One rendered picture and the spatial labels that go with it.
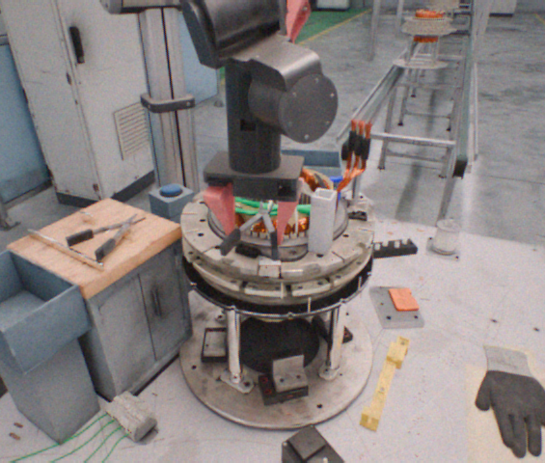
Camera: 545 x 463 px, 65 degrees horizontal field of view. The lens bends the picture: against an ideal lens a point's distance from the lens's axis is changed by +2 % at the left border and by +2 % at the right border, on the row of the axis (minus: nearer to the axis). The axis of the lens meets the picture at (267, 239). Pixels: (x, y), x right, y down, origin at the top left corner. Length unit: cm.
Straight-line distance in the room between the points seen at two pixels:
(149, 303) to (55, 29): 219
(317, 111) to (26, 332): 46
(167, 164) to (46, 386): 59
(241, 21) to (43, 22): 247
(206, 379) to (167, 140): 57
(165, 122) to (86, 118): 182
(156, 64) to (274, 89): 69
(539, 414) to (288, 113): 71
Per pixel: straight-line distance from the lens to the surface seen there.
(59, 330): 67
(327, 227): 59
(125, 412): 80
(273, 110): 37
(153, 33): 104
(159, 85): 105
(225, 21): 40
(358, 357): 88
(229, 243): 49
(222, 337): 85
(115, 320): 74
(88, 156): 296
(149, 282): 76
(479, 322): 106
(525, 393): 93
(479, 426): 87
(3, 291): 81
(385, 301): 102
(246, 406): 79
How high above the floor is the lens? 144
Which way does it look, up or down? 33 degrees down
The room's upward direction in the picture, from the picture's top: straight up
